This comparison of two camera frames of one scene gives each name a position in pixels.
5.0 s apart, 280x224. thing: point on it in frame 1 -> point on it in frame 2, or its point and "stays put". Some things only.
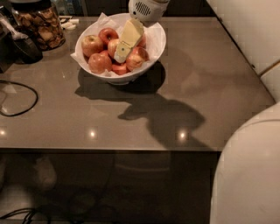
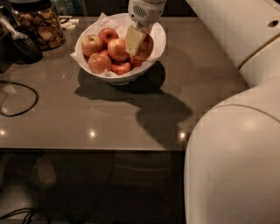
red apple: x=137 y=56 -> x=144 y=48
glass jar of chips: x=40 y=21 stays put
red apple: x=119 y=69 stays put
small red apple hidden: x=104 y=52 stays put
